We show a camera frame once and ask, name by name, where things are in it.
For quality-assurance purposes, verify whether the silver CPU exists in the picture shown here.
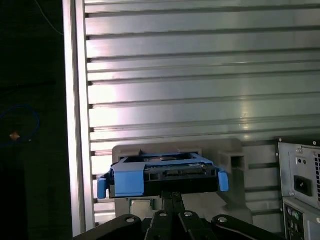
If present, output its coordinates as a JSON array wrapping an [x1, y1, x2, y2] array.
[[129, 198, 158, 214]]

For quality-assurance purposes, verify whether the black PC case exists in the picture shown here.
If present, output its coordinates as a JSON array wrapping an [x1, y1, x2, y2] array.
[[274, 136, 320, 240]]

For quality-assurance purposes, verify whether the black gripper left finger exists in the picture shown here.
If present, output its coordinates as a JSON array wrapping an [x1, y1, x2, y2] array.
[[72, 191, 176, 240]]

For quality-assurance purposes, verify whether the grey power supply unit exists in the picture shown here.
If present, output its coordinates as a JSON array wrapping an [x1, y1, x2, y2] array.
[[277, 138, 320, 198]]

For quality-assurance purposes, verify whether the grey parts rack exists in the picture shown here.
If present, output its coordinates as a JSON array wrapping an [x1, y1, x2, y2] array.
[[111, 138, 254, 227]]

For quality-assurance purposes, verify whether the hard disk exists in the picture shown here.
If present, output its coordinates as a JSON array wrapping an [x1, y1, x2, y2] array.
[[96, 150, 230, 200]]

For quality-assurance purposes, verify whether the thin blue floor cable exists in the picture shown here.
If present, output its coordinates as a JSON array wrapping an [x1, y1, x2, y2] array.
[[0, 104, 41, 148]]

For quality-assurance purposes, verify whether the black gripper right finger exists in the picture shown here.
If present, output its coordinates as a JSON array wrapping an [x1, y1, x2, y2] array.
[[172, 191, 287, 240]]

